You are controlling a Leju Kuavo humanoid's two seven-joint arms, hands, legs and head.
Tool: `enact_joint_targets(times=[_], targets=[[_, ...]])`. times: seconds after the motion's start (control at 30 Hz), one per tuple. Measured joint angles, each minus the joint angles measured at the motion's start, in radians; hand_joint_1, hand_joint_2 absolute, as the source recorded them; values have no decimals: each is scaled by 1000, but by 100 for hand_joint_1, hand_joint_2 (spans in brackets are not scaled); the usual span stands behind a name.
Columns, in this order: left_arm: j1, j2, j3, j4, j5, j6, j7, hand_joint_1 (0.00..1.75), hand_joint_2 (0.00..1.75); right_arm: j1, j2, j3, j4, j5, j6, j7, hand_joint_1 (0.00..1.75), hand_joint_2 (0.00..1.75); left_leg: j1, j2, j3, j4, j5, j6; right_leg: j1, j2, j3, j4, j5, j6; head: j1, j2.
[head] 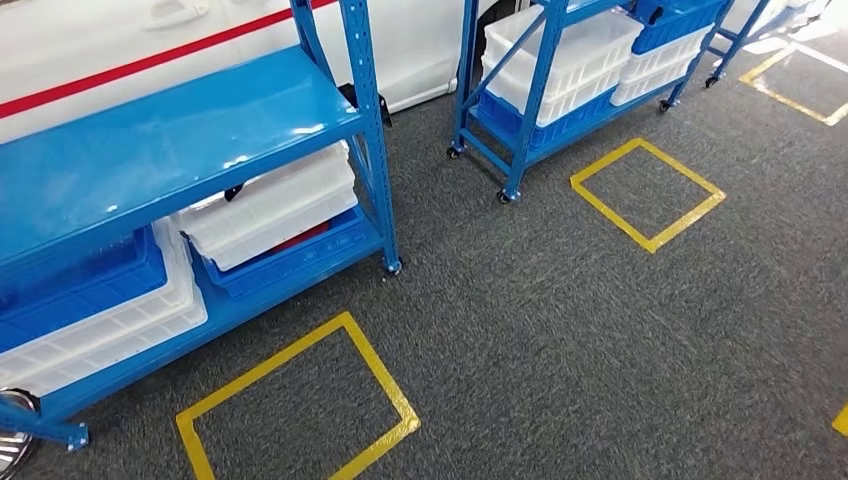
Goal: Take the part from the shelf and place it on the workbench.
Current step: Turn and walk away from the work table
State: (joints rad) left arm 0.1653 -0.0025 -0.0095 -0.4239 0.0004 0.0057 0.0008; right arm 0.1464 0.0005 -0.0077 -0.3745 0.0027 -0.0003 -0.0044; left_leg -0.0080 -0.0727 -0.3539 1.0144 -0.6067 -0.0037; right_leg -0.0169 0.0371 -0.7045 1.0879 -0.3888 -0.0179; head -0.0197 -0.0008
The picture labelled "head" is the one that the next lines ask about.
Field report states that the blue plastic storage bin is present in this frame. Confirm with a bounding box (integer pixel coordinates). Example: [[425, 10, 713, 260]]
[[0, 225, 168, 356], [188, 205, 369, 301], [473, 86, 621, 152], [629, 0, 730, 56]]

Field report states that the black ribbed wheel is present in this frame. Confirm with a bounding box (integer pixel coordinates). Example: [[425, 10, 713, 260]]
[[337, 82, 393, 128]]

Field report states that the red barrier belt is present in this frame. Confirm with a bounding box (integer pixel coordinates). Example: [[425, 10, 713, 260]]
[[0, 0, 339, 121]]

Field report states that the white car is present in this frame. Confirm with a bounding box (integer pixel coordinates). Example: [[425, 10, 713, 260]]
[[0, 0, 531, 144]]

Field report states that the red part in bin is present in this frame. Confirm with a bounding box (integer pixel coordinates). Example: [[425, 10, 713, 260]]
[[271, 221, 331, 256]]

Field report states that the blue metal shelf rack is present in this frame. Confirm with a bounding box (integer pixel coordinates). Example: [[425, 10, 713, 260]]
[[447, 0, 737, 205], [703, 0, 817, 89], [0, 0, 404, 454]]

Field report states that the chrome-base barrier stanchion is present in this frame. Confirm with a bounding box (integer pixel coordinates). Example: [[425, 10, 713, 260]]
[[0, 388, 41, 480]]

